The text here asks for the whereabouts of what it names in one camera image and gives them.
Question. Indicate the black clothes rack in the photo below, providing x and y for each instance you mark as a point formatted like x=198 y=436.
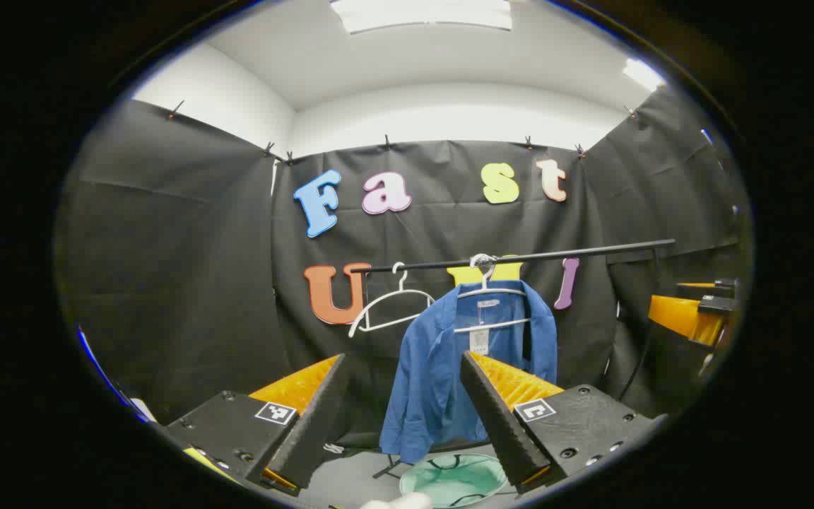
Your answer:
x=591 y=250

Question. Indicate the white hanger with taped hook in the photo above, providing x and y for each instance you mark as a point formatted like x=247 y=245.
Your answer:
x=492 y=325

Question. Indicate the small ceiling light panel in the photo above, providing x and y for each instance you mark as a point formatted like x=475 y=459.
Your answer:
x=641 y=73

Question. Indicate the row of small black clips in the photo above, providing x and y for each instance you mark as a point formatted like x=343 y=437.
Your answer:
x=386 y=143

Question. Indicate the large ceiling light panel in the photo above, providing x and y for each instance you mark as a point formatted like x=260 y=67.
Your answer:
x=421 y=15

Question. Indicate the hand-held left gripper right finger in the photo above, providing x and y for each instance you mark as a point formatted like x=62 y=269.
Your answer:
x=502 y=424

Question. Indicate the white rounded object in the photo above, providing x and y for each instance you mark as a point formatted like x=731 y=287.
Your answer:
x=396 y=502

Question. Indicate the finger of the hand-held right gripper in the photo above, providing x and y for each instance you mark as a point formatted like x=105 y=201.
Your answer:
x=704 y=290
x=682 y=318

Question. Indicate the white plastic hanger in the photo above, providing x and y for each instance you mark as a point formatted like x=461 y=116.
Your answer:
x=403 y=283

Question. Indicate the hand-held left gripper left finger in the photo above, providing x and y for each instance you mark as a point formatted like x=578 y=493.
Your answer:
x=311 y=431

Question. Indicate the green laundry hamper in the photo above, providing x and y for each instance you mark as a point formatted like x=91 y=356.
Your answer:
x=449 y=481

